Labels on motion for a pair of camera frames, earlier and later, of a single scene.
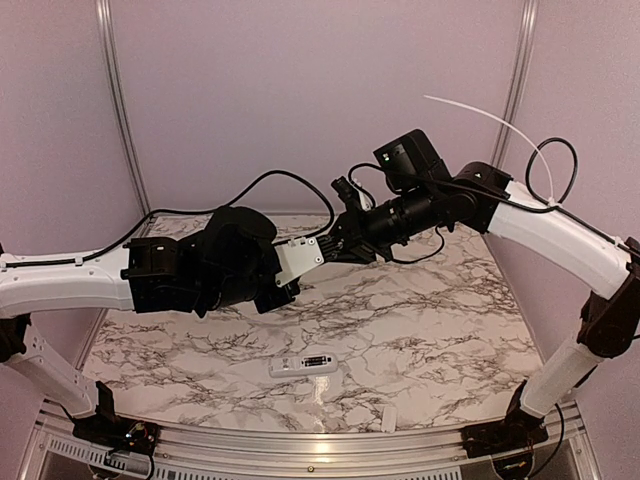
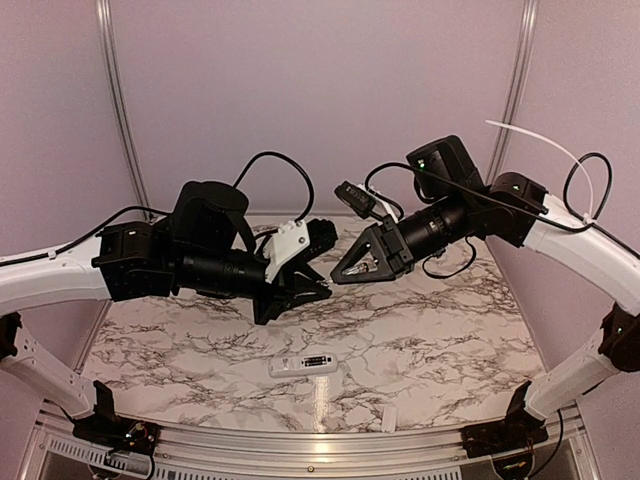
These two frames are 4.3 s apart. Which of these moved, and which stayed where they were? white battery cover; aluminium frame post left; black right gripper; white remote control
Moved: black right gripper
Stayed: white battery cover; aluminium frame post left; white remote control
